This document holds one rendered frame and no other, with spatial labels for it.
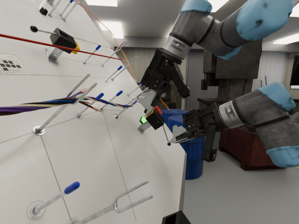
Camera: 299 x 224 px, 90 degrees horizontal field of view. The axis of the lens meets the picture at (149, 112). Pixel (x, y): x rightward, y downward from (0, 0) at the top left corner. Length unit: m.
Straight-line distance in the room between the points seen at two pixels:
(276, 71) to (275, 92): 8.73
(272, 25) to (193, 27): 0.18
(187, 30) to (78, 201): 0.45
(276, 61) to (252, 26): 8.79
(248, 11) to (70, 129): 0.40
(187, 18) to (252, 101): 0.27
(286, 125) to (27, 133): 0.51
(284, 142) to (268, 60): 8.46
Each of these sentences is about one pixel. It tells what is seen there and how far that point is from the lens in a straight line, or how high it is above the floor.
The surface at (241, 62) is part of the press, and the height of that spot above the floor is 1.70.
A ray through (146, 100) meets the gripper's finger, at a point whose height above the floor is 1.19.
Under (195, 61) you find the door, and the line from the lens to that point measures 6.94.
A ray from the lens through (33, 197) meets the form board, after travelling 0.27.
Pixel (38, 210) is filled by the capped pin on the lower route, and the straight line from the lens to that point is 0.26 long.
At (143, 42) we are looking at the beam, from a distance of 6.07.
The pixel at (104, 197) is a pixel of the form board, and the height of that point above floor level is 1.04.
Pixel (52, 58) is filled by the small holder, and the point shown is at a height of 1.31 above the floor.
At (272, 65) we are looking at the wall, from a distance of 9.04.
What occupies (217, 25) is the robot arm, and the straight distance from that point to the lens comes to 0.49.
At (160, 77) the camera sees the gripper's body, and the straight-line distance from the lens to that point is 0.46.
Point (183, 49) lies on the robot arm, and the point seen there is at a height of 1.34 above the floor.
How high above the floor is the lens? 1.25
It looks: 10 degrees down
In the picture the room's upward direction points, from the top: straight up
